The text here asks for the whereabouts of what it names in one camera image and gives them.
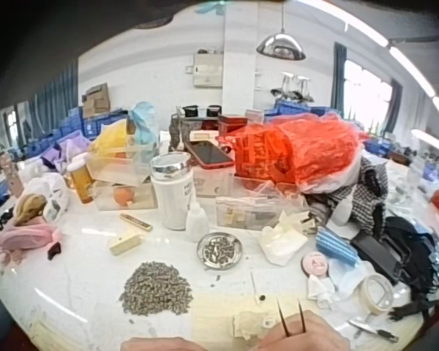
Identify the person's left hand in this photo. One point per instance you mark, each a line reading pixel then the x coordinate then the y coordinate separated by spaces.
pixel 157 344

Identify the person's right hand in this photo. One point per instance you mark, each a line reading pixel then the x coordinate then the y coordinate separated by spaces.
pixel 314 334

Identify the person's right fingers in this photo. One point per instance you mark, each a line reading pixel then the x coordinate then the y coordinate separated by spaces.
pixel 281 338

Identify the black tweezers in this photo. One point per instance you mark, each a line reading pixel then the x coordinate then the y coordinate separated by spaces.
pixel 289 317

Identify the white plastic part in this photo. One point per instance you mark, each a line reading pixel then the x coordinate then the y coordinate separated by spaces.
pixel 249 324

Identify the thin white stick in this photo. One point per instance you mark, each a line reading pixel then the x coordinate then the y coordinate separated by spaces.
pixel 254 287

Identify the crumpled white paper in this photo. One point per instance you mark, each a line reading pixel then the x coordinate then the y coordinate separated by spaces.
pixel 320 290

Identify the pale yellow work mat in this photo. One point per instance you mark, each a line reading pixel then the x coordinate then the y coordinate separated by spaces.
pixel 212 321

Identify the round pink tin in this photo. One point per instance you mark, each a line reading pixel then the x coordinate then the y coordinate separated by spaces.
pixel 315 264

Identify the cream masking tape roll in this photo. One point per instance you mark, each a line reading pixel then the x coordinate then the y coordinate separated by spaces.
pixel 367 301

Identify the silver black cutting pliers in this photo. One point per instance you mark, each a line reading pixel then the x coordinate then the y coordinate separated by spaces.
pixel 375 330

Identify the crumpled white tissue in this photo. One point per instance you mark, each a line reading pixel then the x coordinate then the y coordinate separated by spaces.
pixel 281 239

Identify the blue striped packet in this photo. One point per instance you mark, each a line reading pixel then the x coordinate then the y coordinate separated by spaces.
pixel 336 248

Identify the round metal dish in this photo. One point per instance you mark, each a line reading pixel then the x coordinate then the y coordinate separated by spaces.
pixel 219 250

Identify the clear plastic box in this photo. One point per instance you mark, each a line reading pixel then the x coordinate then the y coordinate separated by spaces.
pixel 248 214

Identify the pile of small grey parts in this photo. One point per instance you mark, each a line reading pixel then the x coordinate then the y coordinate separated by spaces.
pixel 155 289

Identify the small white dropper bottle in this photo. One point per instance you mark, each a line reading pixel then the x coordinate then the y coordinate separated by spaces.
pixel 197 225

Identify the black bag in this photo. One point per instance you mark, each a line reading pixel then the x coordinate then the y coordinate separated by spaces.
pixel 406 252

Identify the white cardboard box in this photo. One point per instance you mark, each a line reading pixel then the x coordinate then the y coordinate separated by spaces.
pixel 212 181

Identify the black white checkered cloth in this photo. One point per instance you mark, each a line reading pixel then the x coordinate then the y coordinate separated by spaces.
pixel 369 190

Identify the white tumbler with silver lid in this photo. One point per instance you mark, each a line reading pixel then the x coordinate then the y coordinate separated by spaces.
pixel 171 194

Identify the small cream box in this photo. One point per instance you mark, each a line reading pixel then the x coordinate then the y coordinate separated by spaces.
pixel 124 243

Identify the black gold bar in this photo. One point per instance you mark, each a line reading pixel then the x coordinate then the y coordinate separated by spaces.
pixel 135 222

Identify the red plastic bag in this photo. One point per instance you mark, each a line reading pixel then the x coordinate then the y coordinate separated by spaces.
pixel 296 150

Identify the clear box with fruit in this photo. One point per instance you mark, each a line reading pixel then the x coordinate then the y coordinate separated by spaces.
pixel 142 199

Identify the phone in red case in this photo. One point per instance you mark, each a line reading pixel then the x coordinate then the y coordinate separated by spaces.
pixel 209 154

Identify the orange fruit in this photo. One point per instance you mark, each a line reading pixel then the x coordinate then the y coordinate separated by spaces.
pixel 123 195

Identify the dark red box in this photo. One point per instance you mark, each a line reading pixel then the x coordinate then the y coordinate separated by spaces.
pixel 232 123

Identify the dark figurine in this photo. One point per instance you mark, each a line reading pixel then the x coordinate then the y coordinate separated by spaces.
pixel 175 133

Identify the small black clip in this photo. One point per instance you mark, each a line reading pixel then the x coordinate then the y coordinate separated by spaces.
pixel 55 251

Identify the light blue plastic bag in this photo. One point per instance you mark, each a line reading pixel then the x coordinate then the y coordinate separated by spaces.
pixel 144 128

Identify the orange pill bottle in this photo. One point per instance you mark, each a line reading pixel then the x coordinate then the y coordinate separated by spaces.
pixel 79 183

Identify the yellow plastic bag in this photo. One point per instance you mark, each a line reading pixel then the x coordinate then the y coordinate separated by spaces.
pixel 108 140

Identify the white plastic bag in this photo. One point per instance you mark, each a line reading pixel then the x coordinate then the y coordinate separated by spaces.
pixel 53 194

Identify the pink cloth pouch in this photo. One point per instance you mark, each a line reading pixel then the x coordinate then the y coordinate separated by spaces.
pixel 25 237

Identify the brown plush toy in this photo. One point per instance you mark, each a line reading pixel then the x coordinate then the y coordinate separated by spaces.
pixel 29 208

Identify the purple plastic bag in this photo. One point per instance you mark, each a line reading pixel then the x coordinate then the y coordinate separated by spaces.
pixel 64 151

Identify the silver pendant lamp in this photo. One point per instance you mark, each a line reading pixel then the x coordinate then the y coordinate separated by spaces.
pixel 281 45

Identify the stack of blue crates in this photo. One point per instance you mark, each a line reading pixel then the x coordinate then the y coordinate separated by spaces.
pixel 73 122

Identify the ceiling tube light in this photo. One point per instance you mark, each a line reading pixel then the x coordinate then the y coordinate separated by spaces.
pixel 409 66

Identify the stacked cardboard boxes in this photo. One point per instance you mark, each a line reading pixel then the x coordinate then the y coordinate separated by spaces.
pixel 95 100

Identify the grey wall cabinet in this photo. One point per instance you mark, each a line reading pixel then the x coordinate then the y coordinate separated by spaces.
pixel 207 69

